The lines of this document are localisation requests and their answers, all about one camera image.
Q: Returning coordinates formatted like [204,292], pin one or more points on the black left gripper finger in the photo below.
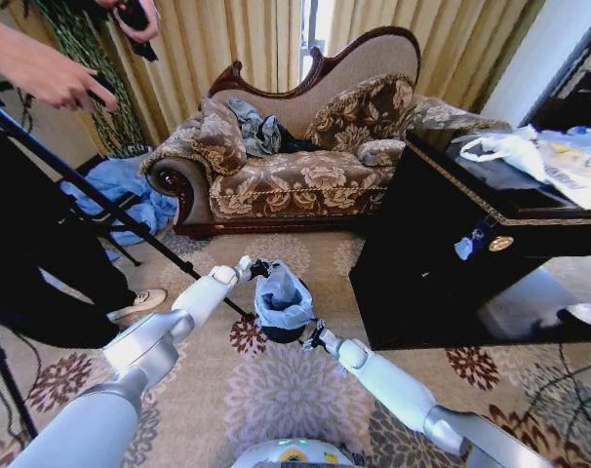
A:
[267,276]
[272,264]

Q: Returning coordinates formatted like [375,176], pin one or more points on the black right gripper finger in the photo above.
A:
[311,324]
[321,325]

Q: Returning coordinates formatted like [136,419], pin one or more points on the blue plastic garbage bag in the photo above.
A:
[282,302]

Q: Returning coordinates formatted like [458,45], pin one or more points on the black handheld controller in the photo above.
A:
[103,88]
[132,17]

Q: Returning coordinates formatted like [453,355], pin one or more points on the person's right forearm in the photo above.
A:
[10,51]

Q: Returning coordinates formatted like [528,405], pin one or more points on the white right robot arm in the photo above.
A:
[398,385]

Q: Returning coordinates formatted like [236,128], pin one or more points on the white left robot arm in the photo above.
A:
[144,341]

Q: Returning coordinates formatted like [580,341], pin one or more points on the black round trash bin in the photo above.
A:
[281,335]

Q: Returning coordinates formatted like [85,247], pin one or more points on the white plastic bag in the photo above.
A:
[507,152]

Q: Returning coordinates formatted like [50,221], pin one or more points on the printed pale shopping bag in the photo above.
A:
[578,170]

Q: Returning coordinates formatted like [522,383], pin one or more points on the floral brown chaise sofa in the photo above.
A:
[295,190]

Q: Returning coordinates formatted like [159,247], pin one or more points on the black glossy cabinet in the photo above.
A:
[422,273]

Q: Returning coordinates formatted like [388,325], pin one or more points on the white robot front shell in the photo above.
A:
[290,456]

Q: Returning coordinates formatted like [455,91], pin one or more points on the person's white shoe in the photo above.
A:
[142,301]

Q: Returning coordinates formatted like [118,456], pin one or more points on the dark crumpled clothing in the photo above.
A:
[295,142]

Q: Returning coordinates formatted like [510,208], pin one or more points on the grey crumpled clothing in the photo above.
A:
[254,129]

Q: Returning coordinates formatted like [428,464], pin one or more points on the floral square pillow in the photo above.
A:
[220,136]

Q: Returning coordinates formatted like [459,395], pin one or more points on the blue crumpled cloth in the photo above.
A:
[125,195]

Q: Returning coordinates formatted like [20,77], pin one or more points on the small floral bolster cushion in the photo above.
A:
[381,152]

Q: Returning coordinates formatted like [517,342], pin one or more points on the black tripod stand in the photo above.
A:
[105,205]

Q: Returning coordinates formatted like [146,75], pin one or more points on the large floral fringed pillow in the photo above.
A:
[364,112]

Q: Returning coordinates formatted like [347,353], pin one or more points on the gold round cabinet knob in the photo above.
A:
[500,244]

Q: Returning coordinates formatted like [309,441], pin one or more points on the person's black trouser legs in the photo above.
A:
[42,253]

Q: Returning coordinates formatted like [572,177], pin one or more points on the beige pleated curtain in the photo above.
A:
[217,44]
[451,44]

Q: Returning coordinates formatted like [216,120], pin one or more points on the green artificial plant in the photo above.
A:
[90,83]

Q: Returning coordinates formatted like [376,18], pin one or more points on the thin black tripod leg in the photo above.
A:
[5,375]

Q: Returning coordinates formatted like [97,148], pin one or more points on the dark glossy wall cabinet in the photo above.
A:
[576,83]

